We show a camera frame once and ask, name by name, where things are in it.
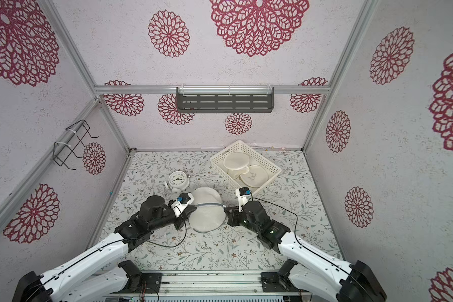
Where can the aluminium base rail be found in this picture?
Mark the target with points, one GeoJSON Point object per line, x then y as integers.
{"type": "Point", "coordinates": [225, 283]}

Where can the dark grey wall shelf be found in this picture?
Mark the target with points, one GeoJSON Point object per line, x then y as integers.
{"type": "Point", "coordinates": [230, 101]}

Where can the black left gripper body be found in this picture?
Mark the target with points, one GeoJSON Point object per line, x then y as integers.
{"type": "Point", "coordinates": [178, 221]}

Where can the white mesh bag blue trim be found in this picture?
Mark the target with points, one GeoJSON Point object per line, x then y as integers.
{"type": "Point", "coordinates": [209, 214]}

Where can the white round alarm clock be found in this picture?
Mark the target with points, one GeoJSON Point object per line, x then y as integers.
{"type": "Point", "coordinates": [177, 182]}

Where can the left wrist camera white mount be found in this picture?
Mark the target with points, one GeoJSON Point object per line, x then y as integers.
{"type": "Point", "coordinates": [181, 203]}

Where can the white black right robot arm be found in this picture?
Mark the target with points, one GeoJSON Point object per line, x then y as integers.
{"type": "Point", "coordinates": [307, 267]}

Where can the flat white mesh bag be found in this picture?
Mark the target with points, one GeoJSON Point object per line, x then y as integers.
{"type": "Point", "coordinates": [256, 177]}

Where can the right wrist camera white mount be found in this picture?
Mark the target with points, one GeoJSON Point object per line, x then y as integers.
{"type": "Point", "coordinates": [243, 195]}

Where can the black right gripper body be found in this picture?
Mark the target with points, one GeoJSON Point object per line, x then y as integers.
{"type": "Point", "coordinates": [233, 215]}

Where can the white perforated plastic basket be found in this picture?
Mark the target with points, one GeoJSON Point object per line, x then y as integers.
{"type": "Point", "coordinates": [255, 159]}

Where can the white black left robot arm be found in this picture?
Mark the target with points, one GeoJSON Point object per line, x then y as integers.
{"type": "Point", "coordinates": [75, 280]}

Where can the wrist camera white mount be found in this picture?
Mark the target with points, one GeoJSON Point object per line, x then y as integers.
{"type": "Point", "coordinates": [181, 203]}
{"type": "Point", "coordinates": [243, 195]}

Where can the black wire wall rack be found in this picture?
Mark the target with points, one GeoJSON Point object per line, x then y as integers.
{"type": "Point", "coordinates": [62, 151]}

